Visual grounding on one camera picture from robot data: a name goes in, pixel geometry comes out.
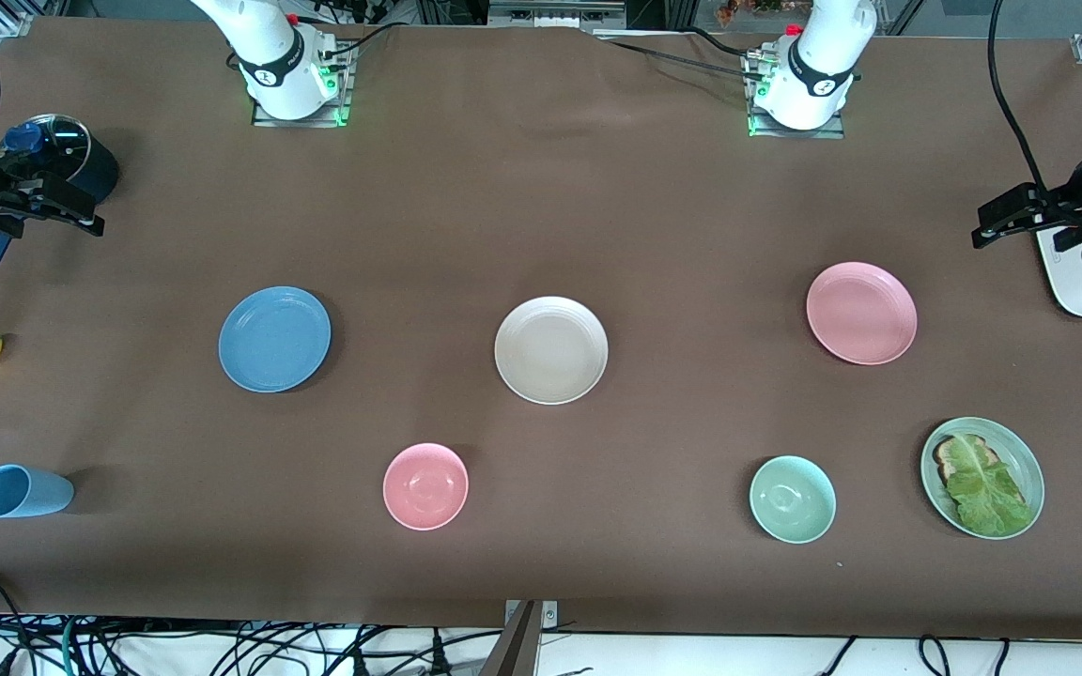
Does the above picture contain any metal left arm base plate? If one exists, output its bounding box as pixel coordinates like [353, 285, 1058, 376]
[746, 47, 845, 140]

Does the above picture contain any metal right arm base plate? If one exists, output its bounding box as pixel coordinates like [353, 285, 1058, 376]
[252, 42, 354, 129]

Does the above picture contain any blue plate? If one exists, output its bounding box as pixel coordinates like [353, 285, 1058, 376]
[218, 286, 332, 393]

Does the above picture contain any pink plate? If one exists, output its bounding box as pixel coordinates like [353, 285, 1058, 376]
[806, 262, 919, 366]

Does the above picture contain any toast slice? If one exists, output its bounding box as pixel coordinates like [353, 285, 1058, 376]
[933, 434, 1026, 508]

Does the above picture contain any beige plate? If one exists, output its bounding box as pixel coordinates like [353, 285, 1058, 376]
[494, 297, 610, 406]

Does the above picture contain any green bowl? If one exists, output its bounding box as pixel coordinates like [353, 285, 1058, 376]
[750, 455, 837, 545]

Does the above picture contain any green lettuce leaf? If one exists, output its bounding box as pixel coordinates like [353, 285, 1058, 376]
[945, 435, 1035, 538]

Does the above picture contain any pink bowl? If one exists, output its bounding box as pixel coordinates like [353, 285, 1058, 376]
[382, 443, 470, 531]

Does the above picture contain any blue cup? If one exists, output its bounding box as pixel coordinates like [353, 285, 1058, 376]
[0, 464, 75, 519]

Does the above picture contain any green plate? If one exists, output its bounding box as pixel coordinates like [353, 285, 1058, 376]
[920, 417, 1045, 541]

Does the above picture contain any grey brown post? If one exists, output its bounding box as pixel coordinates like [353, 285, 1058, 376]
[478, 601, 544, 676]

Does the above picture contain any glass lid blue knob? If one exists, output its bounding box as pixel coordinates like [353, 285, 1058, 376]
[1, 115, 91, 184]

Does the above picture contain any grey metal box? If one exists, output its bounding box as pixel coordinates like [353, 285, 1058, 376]
[487, 0, 626, 29]

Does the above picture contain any dark blue saucepan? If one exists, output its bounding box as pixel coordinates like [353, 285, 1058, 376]
[0, 113, 119, 278]

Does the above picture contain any black base cable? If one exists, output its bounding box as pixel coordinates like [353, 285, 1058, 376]
[320, 23, 401, 62]
[677, 26, 763, 59]
[597, 36, 767, 81]

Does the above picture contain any small metal bracket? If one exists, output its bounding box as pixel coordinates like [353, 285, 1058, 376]
[503, 599, 561, 630]

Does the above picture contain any brown table cover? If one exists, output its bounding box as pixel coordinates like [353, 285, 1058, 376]
[0, 17, 1082, 641]

